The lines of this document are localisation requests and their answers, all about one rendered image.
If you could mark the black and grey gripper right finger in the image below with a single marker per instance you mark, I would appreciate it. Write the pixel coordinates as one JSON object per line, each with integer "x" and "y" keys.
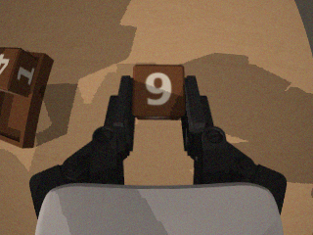
{"x": 214, "y": 157}

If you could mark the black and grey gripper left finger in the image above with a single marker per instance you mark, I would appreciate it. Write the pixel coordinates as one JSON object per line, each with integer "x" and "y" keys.
{"x": 101, "y": 160}

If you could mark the brown wooden number cube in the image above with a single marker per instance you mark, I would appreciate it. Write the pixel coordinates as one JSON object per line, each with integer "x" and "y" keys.
{"x": 17, "y": 69}
{"x": 158, "y": 92}

